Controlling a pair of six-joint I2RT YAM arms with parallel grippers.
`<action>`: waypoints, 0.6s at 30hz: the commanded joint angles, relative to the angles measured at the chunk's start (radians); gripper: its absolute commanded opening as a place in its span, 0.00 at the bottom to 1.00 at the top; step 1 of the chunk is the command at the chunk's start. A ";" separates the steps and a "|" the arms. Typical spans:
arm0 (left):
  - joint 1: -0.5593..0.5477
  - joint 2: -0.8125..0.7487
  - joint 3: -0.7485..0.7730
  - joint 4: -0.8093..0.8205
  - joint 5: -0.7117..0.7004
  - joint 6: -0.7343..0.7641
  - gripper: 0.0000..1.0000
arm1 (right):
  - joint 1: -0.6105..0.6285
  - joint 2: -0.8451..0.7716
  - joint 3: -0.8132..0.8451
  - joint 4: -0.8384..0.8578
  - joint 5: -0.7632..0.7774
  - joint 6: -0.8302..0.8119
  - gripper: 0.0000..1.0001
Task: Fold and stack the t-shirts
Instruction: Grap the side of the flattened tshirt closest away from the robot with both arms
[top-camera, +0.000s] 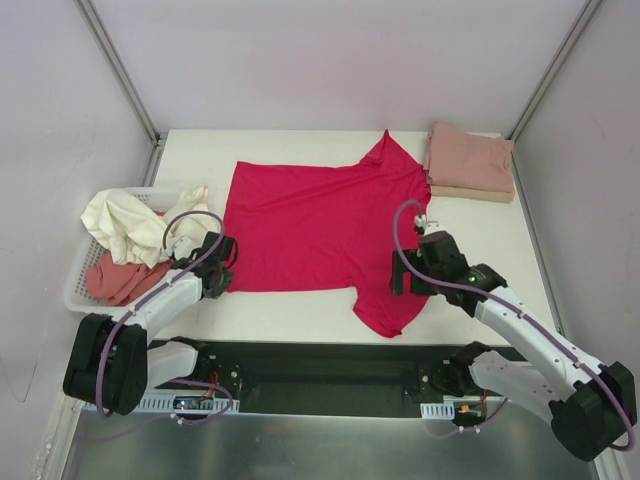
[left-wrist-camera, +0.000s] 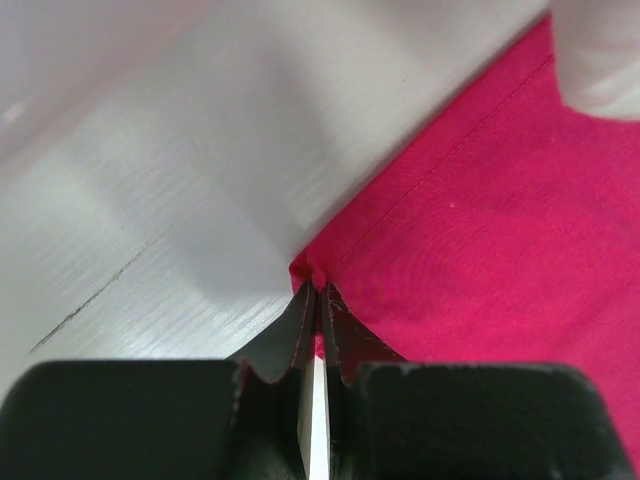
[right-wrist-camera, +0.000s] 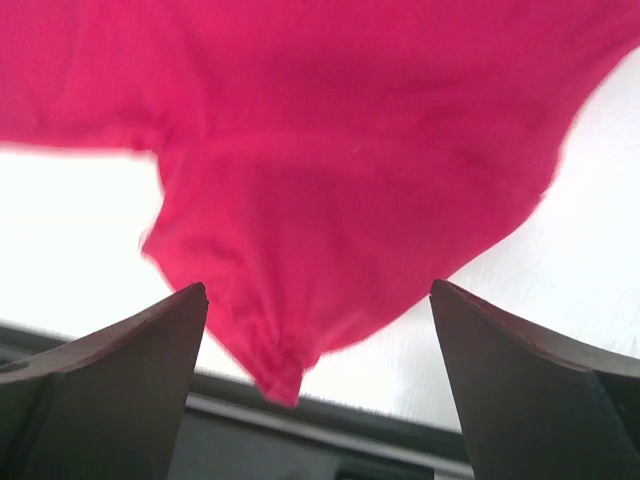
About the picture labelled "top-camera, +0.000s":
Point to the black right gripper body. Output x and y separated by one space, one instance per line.
405 275

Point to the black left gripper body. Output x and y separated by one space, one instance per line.
225 255

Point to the cream white t shirt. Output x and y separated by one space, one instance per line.
134 233

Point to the magenta t shirt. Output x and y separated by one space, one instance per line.
309 228

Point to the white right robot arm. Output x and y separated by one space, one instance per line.
590 406

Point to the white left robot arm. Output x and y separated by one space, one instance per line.
130 330

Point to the folded tan t shirt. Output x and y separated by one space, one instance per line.
474 194

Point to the dusty red t shirt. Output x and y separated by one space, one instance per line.
120 285

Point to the folded pink t shirt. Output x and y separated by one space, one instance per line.
459 160

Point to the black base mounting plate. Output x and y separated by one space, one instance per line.
356 380

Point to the white plastic laundry basket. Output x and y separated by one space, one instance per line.
76 295

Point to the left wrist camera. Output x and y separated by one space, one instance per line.
182 247

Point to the aluminium front rail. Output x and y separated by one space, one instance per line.
118 378

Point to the left slotted cable duct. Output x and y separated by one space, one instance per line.
185 404

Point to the slotted cable duct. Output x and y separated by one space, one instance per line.
185 404
444 411

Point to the right slotted cable duct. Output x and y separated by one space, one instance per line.
444 411

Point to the right aluminium frame post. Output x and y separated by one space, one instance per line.
586 15

